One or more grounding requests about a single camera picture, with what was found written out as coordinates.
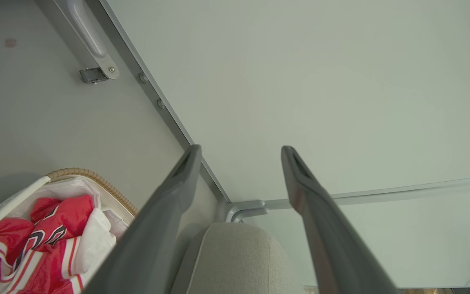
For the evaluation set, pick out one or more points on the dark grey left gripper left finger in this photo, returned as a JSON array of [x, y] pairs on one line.
[[153, 237]]

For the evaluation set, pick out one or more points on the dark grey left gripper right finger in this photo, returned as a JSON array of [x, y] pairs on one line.
[[333, 245]]

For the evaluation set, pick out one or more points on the red and white jersey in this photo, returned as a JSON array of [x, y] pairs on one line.
[[51, 224]]

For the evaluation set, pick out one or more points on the grey fabric sofa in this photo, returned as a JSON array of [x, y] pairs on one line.
[[235, 261]]

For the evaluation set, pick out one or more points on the white laundry basket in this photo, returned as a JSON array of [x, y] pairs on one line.
[[96, 179]]

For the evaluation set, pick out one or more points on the grey curved partition foot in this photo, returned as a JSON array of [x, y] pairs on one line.
[[255, 213], [243, 204]]

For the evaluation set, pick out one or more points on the white fabric basket liner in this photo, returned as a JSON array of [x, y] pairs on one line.
[[72, 188]]

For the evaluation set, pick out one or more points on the partition caster wheel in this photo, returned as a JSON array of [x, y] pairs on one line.
[[93, 75]]

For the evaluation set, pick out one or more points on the grey partition foot bar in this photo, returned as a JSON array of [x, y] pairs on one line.
[[86, 28]]

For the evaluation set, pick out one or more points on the grey partition bottom rail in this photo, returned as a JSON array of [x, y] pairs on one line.
[[333, 198], [132, 61]]

